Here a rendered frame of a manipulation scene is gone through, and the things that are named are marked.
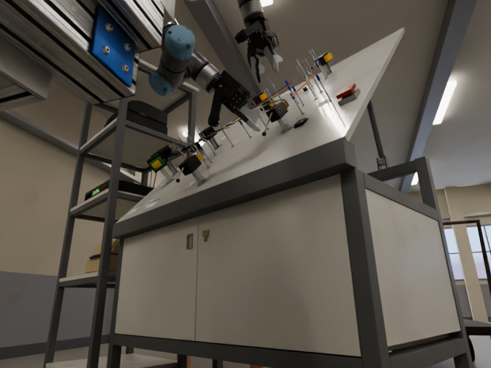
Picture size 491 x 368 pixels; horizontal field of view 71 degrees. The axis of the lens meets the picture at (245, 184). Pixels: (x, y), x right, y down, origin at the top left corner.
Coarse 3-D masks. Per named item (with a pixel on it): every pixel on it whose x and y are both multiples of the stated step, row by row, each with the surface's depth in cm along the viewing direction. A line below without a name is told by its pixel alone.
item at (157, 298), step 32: (192, 224) 119; (128, 256) 148; (160, 256) 130; (192, 256) 115; (128, 288) 142; (160, 288) 125; (192, 288) 111; (128, 320) 136; (160, 320) 120; (192, 320) 108
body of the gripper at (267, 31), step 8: (248, 16) 114; (256, 16) 113; (248, 24) 117; (264, 24) 117; (256, 32) 113; (264, 32) 113; (272, 32) 116; (248, 40) 117; (256, 40) 114; (272, 40) 117; (248, 48) 117; (256, 48) 114
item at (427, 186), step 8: (376, 160) 136; (416, 160) 125; (424, 160) 123; (392, 168) 131; (400, 168) 128; (408, 168) 126; (416, 168) 124; (424, 168) 122; (376, 176) 134; (384, 176) 132; (392, 176) 130; (400, 176) 131; (424, 176) 122; (432, 176) 123; (424, 184) 121; (432, 184) 120; (424, 192) 120; (432, 192) 119; (424, 200) 120; (432, 200) 118
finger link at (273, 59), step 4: (264, 48) 113; (268, 48) 111; (264, 52) 113; (268, 52) 112; (268, 56) 112; (272, 56) 111; (276, 56) 114; (280, 56) 115; (272, 60) 111; (276, 60) 112; (280, 60) 114; (272, 64) 112; (276, 64) 111; (272, 68) 112; (276, 68) 112
